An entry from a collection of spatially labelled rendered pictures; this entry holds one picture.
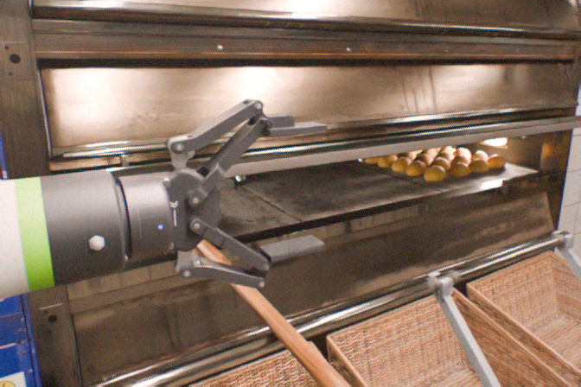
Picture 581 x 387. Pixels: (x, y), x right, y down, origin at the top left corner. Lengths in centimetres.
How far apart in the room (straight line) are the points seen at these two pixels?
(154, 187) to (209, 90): 64
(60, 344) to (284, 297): 54
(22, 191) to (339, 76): 94
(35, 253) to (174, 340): 81
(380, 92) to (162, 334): 84
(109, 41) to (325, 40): 51
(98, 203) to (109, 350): 78
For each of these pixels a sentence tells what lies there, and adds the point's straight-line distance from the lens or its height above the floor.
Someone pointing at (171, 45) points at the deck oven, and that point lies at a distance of 99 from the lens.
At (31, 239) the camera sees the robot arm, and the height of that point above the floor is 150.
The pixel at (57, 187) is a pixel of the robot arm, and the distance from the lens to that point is 40.
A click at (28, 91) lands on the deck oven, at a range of 95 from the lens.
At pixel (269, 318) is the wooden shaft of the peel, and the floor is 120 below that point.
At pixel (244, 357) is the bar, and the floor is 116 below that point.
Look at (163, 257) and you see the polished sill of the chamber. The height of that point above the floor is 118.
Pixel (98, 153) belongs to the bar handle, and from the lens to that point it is 87.
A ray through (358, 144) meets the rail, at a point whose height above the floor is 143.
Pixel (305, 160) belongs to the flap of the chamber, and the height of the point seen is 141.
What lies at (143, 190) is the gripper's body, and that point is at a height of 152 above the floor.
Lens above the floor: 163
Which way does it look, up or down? 14 degrees down
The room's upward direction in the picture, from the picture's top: straight up
